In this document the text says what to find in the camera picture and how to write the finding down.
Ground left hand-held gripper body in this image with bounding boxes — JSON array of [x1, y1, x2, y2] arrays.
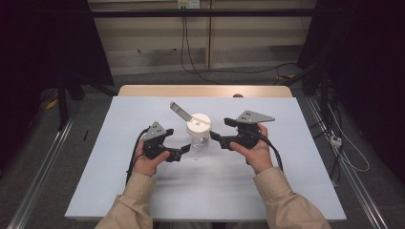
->
[[141, 120, 182, 163]]

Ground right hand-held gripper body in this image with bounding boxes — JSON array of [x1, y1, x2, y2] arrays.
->
[[219, 110, 276, 151]]

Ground clear plastic jar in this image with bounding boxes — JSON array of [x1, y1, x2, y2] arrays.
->
[[190, 132, 211, 151]]

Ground white lid with grey flap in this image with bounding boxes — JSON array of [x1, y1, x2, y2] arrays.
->
[[169, 101, 213, 136]]

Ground person's left hand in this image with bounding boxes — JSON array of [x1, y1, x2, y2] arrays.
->
[[133, 139, 172, 177]]

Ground person's right hand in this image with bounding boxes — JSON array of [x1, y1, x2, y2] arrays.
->
[[228, 123, 274, 176]]

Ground wooden table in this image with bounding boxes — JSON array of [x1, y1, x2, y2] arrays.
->
[[117, 84, 293, 98]]

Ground white table board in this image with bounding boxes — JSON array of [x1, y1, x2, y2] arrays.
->
[[64, 95, 348, 222]]

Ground black metal stand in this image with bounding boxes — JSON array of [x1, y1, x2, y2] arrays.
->
[[281, 60, 332, 125], [54, 71, 117, 132]]

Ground black horizontal bar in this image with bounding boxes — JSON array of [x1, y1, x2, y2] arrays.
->
[[90, 8, 317, 19]]

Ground black curtain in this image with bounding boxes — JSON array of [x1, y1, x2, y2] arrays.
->
[[297, 0, 405, 185], [0, 0, 115, 179]]

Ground left hand-held gripper black cable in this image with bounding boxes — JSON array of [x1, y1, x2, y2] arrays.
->
[[125, 127, 151, 186]]

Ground hand-held gripper black cable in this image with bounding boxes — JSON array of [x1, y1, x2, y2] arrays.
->
[[258, 133, 285, 174], [125, 127, 151, 186]]

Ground right hand-held gripper black cable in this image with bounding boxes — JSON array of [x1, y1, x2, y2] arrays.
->
[[258, 133, 285, 174]]

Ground black floor cable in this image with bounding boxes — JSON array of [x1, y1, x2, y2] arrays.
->
[[203, 62, 299, 76]]

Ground black hanging wall cable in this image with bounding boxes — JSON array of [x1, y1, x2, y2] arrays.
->
[[180, 15, 223, 86]]

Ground white floor cable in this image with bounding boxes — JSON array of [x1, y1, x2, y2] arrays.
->
[[327, 104, 371, 174]]

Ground metal floor rail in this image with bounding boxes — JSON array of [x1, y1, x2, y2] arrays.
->
[[7, 116, 76, 229], [306, 95, 390, 229]]

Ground white wall outlet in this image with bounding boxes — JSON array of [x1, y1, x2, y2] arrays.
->
[[177, 0, 202, 10]]

